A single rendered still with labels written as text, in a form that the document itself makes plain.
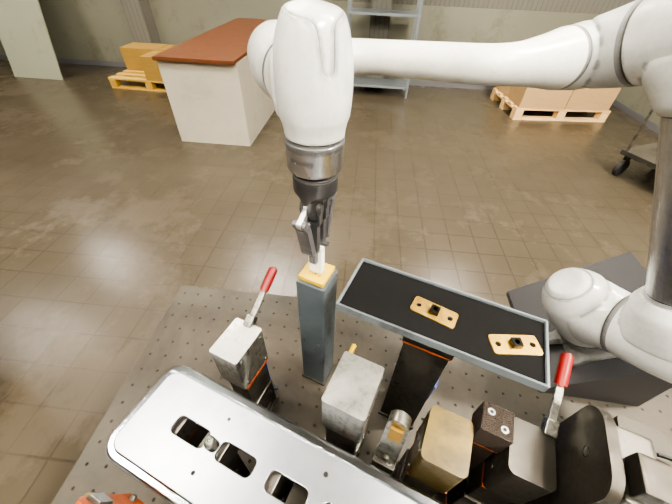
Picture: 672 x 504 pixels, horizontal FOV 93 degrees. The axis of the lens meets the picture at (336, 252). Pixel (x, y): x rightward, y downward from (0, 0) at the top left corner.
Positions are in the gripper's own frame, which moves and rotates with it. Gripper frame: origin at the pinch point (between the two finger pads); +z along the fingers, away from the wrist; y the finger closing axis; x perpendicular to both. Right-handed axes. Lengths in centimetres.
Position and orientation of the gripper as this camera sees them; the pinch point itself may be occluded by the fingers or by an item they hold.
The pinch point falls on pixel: (316, 258)
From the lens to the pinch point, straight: 65.0
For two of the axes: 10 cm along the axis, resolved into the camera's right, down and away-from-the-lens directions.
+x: 9.1, 3.1, -2.9
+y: -4.2, 6.1, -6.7
